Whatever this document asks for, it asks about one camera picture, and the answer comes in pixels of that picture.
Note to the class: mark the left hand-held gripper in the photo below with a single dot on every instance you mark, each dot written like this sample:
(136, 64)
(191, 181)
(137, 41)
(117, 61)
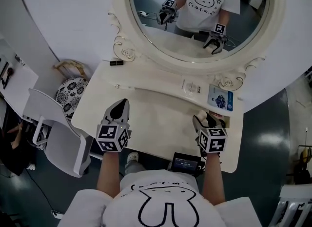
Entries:
(109, 135)

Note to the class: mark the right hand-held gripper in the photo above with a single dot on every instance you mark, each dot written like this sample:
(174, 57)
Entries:
(214, 140)

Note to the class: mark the pink pen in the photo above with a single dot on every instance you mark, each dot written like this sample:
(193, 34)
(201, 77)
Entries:
(218, 115)

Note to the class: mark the white vanity dressing table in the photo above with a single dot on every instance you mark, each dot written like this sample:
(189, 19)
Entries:
(151, 113)

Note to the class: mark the person's right forearm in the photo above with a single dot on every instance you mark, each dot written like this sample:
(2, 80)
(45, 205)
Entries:
(213, 179)

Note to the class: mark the person's left forearm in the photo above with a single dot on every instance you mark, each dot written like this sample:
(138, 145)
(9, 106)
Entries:
(108, 174)

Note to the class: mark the blue facial mask packet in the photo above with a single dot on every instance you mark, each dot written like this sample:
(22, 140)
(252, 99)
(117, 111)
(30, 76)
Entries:
(220, 97)

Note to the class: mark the white printed packet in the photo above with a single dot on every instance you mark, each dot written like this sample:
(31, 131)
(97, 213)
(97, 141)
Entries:
(192, 87)

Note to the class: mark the person's left white shoe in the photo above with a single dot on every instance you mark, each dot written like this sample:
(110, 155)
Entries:
(132, 157)

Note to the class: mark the black display device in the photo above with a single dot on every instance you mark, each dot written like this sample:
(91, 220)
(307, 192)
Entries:
(186, 163)

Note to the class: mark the floral cushioned stool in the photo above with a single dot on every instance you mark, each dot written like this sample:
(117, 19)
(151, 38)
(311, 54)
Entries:
(70, 94)

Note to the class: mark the black lipstick tube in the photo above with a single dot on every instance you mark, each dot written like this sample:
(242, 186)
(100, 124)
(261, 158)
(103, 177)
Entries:
(116, 63)

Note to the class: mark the person's grey trousers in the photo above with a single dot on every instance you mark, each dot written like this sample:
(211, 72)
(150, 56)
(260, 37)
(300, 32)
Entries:
(134, 168)

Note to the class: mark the white grey office chair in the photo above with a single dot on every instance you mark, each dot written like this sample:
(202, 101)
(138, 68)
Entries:
(63, 145)

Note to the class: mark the oval white-framed mirror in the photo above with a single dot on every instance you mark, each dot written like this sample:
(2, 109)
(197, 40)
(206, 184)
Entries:
(195, 45)

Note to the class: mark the person's white printed T-shirt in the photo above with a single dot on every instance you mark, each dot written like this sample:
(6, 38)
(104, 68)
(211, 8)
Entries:
(161, 204)

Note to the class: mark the white desk cabinet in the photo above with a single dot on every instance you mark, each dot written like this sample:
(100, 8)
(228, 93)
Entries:
(22, 82)

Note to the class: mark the white power strip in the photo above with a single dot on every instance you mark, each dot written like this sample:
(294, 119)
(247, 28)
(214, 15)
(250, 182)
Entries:
(55, 214)

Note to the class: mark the black hair dryer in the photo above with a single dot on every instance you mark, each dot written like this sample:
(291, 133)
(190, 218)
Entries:
(7, 77)

